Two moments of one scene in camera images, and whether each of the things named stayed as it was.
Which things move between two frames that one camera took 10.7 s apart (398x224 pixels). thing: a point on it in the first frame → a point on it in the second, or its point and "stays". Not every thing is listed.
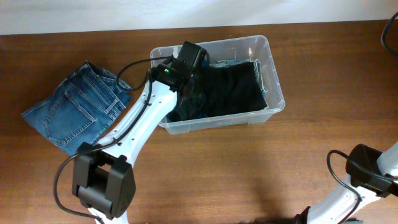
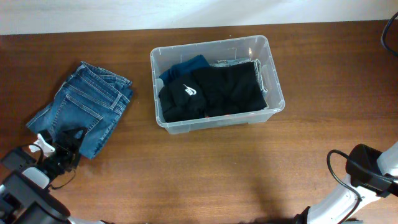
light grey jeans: x=226 y=63 stays
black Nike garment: x=189 y=106 stays
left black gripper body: x=195 y=86 → x=61 y=160
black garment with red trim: x=231 y=89 stays
